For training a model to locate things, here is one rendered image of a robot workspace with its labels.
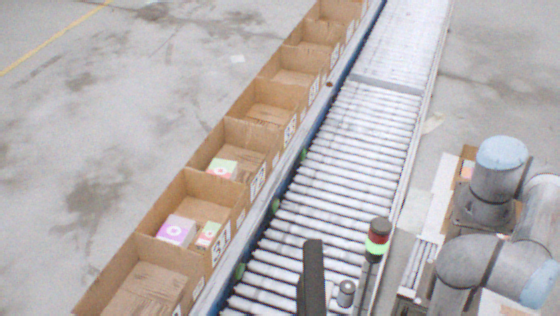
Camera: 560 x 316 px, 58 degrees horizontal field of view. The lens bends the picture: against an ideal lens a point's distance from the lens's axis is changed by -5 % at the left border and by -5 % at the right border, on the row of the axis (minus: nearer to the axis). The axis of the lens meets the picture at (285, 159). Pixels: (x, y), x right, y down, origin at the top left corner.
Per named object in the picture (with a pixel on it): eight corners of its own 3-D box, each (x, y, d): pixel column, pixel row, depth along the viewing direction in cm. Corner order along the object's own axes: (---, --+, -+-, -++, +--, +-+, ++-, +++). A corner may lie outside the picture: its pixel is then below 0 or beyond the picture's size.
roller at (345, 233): (380, 252, 233) (382, 244, 230) (271, 220, 245) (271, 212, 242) (383, 244, 236) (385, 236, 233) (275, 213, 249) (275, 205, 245)
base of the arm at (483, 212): (511, 192, 184) (518, 171, 178) (512, 231, 171) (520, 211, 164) (459, 182, 189) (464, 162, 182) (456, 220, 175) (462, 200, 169)
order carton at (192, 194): (206, 284, 194) (203, 255, 183) (138, 260, 201) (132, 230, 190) (248, 213, 223) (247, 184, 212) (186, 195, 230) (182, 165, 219)
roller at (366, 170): (400, 187, 266) (401, 180, 263) (302, 161, 278) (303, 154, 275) (401, 181, 269) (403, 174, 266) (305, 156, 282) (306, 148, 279)
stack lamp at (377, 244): (384, 256, 117) (389, 238, 113) (363, 250, 118) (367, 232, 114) (389, 240, 120) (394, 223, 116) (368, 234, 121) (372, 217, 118)
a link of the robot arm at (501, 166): (477, 164, 181) (488, 125, 169) (524, 182, 174) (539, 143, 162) (463, 191, 172) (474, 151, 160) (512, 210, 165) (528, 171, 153)
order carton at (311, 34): (327, 79, 308) (329, 53, 297) (280, 69, 315) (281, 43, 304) (344, 50, 336) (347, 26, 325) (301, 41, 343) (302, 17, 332)
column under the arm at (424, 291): (484, 277, 217) (509, 224, 196) (475, 326, 199) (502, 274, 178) (426, 258, 225) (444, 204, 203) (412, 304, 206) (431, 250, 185)
